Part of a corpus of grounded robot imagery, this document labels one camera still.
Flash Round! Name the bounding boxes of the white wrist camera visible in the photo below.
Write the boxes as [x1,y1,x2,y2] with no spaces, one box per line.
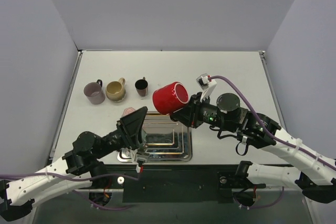
[131,149,149,173]
[196,73,217,102]

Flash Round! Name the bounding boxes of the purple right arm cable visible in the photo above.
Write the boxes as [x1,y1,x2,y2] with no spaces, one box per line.
[208,75,336,208]

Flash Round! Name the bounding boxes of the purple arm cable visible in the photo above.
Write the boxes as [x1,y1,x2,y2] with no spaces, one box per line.
[208,75,336,208]
[0,166,144,211]

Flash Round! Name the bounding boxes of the beige round mug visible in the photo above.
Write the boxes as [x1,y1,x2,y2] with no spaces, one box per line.
[106,78,126,103]

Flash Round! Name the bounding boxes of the brown glazed mug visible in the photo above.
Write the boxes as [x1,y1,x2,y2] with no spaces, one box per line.
[134,77,148,97]

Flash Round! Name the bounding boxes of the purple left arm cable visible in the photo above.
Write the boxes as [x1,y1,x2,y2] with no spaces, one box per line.
[0,166,144,211]

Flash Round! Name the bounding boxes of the red mug black handle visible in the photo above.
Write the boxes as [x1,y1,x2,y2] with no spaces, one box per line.
[152,82,189,115]

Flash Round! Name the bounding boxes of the pink faceted mug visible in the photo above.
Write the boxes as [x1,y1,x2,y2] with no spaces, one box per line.
[122,107,135,117]

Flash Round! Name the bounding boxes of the lilac mug black handle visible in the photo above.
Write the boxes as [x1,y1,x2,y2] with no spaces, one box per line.
[83,79,105,105]

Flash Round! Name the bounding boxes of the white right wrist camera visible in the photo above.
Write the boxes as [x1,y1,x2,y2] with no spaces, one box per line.
[196,73,217,102]

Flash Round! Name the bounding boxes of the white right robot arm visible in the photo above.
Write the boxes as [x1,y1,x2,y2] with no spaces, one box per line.
[170,93,335,204]

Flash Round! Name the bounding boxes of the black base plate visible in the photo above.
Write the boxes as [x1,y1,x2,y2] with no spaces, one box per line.
[106,164,266,203]

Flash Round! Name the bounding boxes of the shiny steel tray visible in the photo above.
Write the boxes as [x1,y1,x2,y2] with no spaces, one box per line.
[117,112,193,163]

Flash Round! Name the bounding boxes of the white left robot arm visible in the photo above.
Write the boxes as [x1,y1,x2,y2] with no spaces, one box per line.
[1,106,148,221]

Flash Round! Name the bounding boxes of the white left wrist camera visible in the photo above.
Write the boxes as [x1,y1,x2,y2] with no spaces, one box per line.
[131,149,149,173]

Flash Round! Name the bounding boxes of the aluminium frame rail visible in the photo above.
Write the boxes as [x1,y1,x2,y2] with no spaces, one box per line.
[52,51,284,165]

